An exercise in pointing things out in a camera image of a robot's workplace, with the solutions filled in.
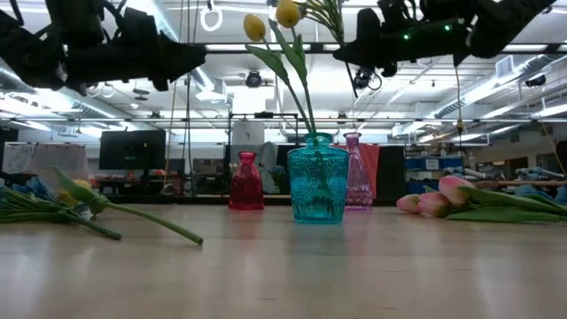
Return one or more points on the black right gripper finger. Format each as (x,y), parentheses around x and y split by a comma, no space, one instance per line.
(352,55)

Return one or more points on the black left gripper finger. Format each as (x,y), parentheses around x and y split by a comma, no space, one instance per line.
(181,55)

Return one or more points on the pink glass vase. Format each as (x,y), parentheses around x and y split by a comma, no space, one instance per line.
(359,177)

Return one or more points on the teal embossed glass vase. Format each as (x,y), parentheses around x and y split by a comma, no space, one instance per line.
(318,186)

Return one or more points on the red glass vase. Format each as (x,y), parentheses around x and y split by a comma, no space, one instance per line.
(246,186)

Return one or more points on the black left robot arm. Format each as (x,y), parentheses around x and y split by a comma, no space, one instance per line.
(44,62)

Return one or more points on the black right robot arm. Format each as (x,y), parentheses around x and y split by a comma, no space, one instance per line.
(496,26)

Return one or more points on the black computer monitor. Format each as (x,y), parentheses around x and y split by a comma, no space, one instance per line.
(133,150)

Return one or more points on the orange-red panel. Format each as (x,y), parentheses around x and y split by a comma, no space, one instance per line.
(375,173)

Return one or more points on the blue storage bins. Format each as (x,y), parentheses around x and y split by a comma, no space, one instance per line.
(416,164)

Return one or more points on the grey ceiling air vent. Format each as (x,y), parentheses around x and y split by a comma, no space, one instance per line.
(505,66)

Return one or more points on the black panel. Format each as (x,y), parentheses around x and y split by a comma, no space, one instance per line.
(392,177)

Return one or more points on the white covered board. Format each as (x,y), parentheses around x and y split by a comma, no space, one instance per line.
(62,159)

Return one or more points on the black ceiling speaker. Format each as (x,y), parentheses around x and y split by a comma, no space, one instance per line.
(536,81)

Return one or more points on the white patterned sheet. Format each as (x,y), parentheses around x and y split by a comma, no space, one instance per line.
(17,157)

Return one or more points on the wooden workbench top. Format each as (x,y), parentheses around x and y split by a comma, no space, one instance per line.
(531,182)

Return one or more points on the black ceiling dome camera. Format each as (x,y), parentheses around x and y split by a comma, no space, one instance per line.
(253,80)

